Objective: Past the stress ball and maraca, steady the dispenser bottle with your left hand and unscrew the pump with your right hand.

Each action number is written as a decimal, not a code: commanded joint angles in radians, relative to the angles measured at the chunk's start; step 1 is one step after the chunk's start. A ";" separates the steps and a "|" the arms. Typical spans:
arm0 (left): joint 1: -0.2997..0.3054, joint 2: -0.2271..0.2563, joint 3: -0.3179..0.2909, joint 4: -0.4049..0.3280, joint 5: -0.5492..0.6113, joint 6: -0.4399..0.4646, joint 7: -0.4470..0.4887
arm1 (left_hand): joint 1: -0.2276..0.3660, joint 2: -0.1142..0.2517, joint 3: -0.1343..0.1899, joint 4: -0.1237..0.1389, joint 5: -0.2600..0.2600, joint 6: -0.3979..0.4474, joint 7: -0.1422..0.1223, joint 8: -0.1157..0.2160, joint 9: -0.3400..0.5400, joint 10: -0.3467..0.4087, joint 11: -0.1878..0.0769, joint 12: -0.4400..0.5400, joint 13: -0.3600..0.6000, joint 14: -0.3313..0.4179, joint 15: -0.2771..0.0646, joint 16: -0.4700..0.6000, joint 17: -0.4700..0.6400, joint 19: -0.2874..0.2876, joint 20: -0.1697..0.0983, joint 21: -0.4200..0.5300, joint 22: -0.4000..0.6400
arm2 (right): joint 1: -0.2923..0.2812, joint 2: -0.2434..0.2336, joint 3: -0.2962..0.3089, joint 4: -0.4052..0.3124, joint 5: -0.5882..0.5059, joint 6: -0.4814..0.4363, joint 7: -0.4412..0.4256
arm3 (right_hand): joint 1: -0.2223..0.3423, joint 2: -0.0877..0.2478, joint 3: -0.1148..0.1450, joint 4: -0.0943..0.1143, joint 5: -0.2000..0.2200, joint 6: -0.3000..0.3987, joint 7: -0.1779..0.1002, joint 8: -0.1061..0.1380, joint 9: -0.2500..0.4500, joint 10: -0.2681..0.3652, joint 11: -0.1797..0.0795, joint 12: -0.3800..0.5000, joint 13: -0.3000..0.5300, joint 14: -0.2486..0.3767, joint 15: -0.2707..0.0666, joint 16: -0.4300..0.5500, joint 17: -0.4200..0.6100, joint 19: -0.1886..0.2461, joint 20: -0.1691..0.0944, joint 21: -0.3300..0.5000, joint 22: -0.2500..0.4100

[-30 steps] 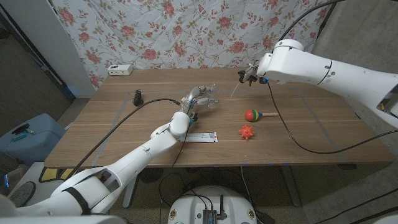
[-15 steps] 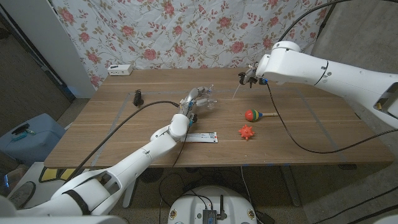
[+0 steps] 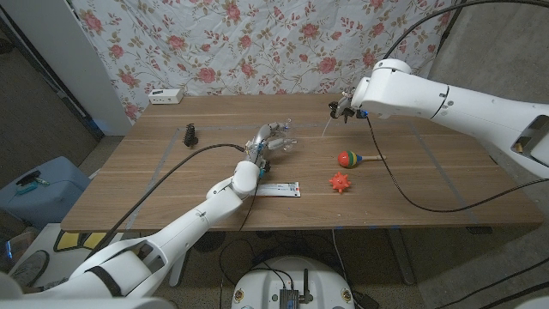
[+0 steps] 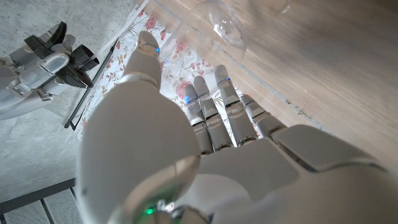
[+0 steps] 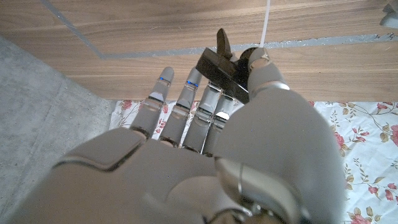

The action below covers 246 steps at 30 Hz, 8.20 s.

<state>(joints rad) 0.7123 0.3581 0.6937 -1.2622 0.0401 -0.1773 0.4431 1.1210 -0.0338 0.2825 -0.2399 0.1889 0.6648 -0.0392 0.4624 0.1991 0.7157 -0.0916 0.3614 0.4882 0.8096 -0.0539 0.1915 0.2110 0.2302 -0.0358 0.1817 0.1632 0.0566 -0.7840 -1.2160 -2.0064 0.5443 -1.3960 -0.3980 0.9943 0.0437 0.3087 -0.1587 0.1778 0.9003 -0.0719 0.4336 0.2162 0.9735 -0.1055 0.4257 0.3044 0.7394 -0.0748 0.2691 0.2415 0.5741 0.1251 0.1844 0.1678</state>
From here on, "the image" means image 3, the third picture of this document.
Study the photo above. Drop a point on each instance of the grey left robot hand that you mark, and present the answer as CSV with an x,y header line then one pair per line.
x,y
261,139

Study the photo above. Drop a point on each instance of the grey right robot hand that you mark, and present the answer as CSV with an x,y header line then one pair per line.
x,y
345,107

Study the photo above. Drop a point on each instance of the black pump spray head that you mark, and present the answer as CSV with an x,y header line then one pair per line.
x,y
333,106

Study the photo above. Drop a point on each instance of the clear plastic dispenser bottle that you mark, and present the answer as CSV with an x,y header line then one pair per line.
x,y
288,143

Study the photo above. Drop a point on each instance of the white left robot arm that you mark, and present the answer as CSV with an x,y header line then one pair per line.
x,y
193,219

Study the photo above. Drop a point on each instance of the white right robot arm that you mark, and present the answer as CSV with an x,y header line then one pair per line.
x,y
450,103

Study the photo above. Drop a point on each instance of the colourful striped wooden maraca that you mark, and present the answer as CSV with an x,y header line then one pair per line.
x,y
345,159

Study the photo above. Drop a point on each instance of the orange spiky stress ball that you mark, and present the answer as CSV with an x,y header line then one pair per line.
x,y
340,182

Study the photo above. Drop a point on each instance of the white toothpaste tube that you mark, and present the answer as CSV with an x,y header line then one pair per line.
x,y
283,189

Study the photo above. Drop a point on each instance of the black ridged clip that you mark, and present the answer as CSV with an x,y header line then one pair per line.
x,y
190,135

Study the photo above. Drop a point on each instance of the floral backdrop cloth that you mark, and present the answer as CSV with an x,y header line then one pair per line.
x,y
257,43

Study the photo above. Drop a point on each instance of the white power strip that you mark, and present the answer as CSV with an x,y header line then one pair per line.
x,y
166,96

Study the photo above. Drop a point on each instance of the black round floor fan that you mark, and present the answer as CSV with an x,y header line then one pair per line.
x,y
210,242

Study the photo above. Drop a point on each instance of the black backdrop stand pole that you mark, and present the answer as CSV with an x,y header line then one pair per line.
x,y
448,26

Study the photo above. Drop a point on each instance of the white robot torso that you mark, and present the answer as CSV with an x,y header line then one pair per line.
x,y
266,287

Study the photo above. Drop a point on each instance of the black antenna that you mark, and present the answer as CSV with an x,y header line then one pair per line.
x,y
305,285

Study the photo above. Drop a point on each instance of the white table leg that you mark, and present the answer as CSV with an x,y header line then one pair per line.
x,y
176,270

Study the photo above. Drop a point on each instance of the grey table leg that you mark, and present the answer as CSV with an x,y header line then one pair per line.
x,y
401,257

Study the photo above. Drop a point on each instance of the black electronics module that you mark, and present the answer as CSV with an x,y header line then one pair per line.
x,y
288,298

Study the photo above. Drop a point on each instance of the black power adapter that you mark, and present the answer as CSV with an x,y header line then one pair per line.
x,y
364,300

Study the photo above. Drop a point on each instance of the blue plastic storage box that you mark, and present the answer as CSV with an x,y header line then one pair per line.
x,y
56,197

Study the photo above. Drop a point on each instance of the yellow and black floor panel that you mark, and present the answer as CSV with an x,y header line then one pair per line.
x,y
68,241

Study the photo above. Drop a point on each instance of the teal pen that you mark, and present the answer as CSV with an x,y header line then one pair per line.
x,y
30,188

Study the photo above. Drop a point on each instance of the grey slipper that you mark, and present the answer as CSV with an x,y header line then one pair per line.
x,y
32,268

